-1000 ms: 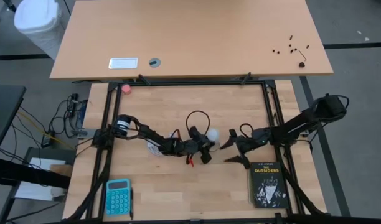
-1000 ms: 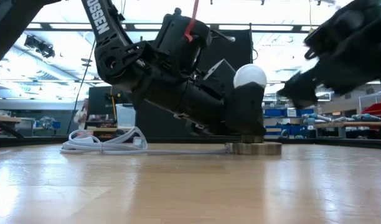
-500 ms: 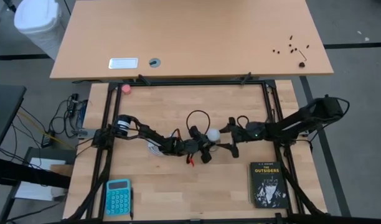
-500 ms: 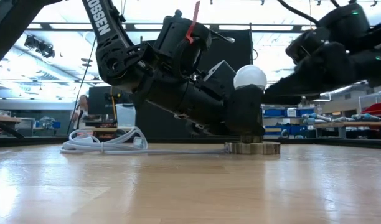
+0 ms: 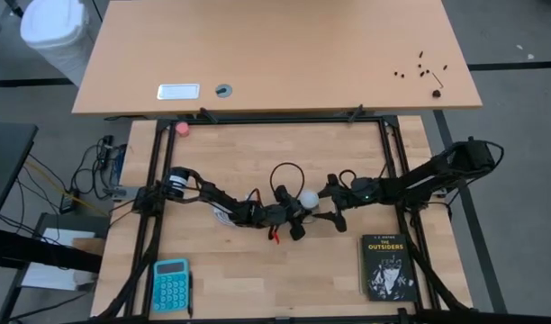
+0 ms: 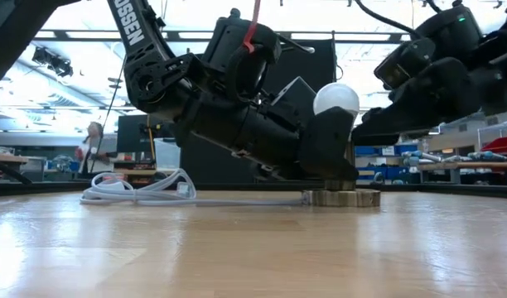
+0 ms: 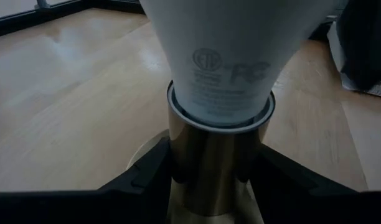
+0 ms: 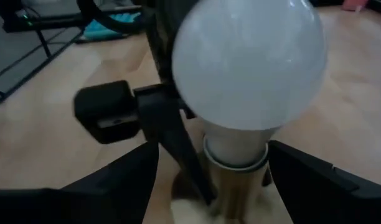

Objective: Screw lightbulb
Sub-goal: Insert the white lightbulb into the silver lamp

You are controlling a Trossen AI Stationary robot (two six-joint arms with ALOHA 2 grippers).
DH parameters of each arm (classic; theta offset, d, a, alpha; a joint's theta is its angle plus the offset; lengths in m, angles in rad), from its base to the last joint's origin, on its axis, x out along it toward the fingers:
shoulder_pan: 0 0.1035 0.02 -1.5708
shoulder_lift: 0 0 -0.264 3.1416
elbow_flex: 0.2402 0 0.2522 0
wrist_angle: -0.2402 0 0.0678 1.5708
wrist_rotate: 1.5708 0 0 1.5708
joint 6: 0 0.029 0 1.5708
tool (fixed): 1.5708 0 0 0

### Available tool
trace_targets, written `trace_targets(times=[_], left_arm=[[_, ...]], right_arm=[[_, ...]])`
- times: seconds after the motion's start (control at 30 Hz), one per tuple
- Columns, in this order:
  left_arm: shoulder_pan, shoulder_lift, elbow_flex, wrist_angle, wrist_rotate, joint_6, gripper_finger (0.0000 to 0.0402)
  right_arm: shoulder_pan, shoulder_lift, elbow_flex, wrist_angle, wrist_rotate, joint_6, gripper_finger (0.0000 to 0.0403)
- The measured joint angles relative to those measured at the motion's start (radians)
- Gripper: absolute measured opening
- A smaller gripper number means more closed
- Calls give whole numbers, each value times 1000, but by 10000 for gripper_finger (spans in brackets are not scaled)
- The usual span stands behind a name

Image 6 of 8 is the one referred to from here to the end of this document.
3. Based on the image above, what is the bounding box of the white lamp power cord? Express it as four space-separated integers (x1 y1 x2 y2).
79 167 307 207

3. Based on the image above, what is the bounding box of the low wooden shelf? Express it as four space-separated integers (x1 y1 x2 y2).
113 151 181 183

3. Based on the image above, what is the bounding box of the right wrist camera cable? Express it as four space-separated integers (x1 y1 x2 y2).
352 0 423 41

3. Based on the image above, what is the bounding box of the black aluminium frame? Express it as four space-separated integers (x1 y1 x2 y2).
0 180 507 199

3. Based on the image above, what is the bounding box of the person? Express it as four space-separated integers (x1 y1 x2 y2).
74 121 118 177

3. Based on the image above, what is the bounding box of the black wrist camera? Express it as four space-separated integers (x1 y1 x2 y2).
201 7 282 105
373 36 437 91

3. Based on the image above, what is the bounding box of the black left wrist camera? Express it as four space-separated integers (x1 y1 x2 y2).
201 7 282 105

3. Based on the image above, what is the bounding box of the thin black hanging cable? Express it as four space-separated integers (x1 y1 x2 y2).
89 53 128 175

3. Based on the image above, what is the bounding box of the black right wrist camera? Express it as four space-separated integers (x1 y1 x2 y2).
373 36 437 91

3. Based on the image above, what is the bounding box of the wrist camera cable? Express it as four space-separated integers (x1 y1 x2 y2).
278 32 316 55
352 0 423 41

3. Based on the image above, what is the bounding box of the blue plastic crate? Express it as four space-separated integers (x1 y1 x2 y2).
45 155 81 173

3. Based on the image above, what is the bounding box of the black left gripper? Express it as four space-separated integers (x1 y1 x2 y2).
172 75 361 183

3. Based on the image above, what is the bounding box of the white lightbulb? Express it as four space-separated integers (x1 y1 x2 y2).
312 81 361 119

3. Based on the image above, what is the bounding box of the round lamp socket base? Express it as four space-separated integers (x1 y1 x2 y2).
302 140 382 208

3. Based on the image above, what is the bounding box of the wooden workbench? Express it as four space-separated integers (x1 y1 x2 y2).
417 161 507 185

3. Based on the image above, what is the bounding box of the white inline cord switch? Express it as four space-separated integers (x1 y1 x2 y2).
175 180 193 199

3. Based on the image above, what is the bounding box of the blue storage bin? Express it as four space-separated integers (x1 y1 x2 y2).
356 165 413 181
355 143 419 156

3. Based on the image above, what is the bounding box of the black backdrop panel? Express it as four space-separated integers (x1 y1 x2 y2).
273 39 337 185
178 132 258 184

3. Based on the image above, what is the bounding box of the black monitor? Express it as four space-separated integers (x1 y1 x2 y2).
116 114 180 153

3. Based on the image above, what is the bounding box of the red cable tie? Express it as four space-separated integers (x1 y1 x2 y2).
242 0 263 54

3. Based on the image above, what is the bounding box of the red storage bin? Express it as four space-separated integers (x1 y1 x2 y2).
480 134 507 154

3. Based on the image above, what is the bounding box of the clear plastic bin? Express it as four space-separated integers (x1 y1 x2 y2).
153 138 182 171

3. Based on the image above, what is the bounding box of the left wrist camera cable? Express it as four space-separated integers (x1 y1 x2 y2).
278 32 316 55

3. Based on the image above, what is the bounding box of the wooden side table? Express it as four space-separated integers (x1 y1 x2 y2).
0 152 30 185

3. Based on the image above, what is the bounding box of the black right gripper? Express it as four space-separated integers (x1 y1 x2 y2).
350 56 483 147

